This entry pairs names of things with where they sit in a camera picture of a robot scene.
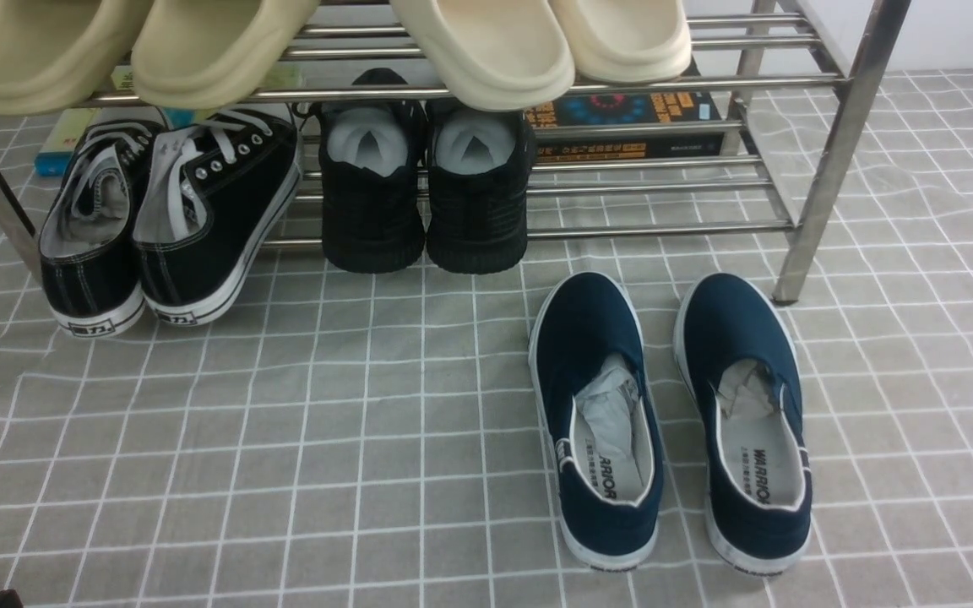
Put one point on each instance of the navy slip-on shoe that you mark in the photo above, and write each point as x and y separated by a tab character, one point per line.
588	371
739	364

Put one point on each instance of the steel shoe rack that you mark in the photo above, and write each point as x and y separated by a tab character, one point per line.
769	25

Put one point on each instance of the blue book behind rack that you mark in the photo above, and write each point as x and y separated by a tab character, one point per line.
56	153

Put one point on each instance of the black knit shoe right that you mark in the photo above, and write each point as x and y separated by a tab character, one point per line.
478	170

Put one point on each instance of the black knit shoe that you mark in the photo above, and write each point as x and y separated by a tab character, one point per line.
478	170
369	156

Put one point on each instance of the black knit shoe left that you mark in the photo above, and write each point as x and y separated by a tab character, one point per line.
369	156

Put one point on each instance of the grey checked floor cloth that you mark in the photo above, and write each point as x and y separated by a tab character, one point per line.
340	440

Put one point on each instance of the cream slipper centre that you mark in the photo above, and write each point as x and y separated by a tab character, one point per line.
492	55

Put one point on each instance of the cream slipper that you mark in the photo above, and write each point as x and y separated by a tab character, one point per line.
492	55
629	42

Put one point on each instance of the cream slipper right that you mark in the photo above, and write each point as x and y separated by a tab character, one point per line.
629	42

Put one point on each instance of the black canvas sneaker right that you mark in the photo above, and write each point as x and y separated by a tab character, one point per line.
215	190

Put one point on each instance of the black canvas sneaker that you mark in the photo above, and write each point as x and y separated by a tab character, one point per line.
215	190
87	268

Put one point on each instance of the olive slipper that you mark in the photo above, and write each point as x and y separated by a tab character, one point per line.
54	54
210	54

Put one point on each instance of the black canvas sneaker left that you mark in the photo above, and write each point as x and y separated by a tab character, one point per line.
87	268

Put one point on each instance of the olive slipper far left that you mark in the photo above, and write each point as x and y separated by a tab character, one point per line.
54	54

